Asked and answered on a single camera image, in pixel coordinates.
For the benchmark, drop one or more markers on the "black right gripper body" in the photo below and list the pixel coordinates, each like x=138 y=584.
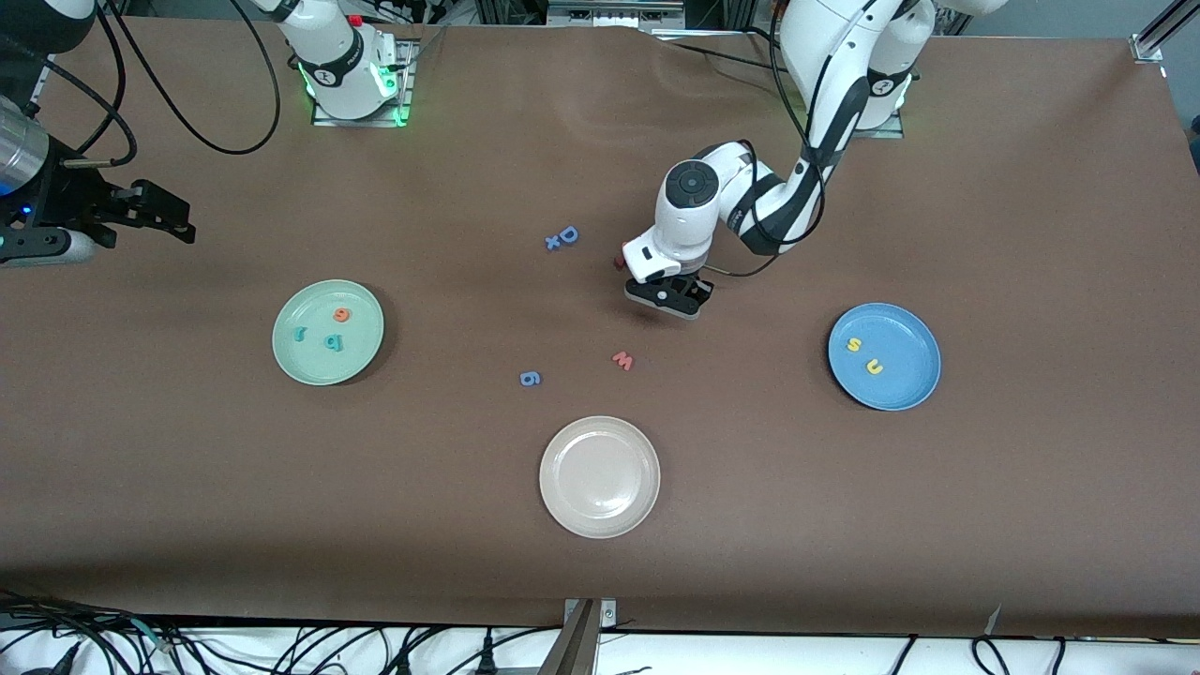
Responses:
x=75 y=200

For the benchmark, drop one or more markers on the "teal foam letter d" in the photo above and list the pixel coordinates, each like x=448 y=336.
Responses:
x=334 y=343

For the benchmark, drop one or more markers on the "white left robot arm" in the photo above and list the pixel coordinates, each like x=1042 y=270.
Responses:
x=694 y=216

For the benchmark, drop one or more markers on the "pink foam letter w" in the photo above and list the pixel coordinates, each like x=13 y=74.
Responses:
x=623 y=360

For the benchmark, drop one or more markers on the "blue foam letter D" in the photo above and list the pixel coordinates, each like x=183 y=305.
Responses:
x=562 y=235

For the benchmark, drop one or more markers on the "light green plate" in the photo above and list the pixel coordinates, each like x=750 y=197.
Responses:
x=319 y=366

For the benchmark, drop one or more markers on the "beige plate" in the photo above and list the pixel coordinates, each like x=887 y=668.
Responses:
x=600 y=476

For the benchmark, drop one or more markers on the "blue plate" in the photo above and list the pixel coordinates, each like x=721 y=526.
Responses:
x=905 y=337

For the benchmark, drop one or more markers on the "brown table cover sheet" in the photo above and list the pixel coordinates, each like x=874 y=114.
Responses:
x=187 y=487

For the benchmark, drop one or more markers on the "aluminium profile beam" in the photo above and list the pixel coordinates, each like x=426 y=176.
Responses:
x=572 y=652

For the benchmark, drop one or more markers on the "black plug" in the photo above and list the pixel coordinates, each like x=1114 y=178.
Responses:
x=487 y=649

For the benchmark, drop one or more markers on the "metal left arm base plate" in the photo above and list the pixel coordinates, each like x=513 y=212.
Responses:
x=881 y=134

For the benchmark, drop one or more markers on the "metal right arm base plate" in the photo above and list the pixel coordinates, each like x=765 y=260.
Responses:
x=406 y=103

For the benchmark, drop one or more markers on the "silver bracket plate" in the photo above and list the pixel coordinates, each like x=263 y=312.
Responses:
x=607 y=614

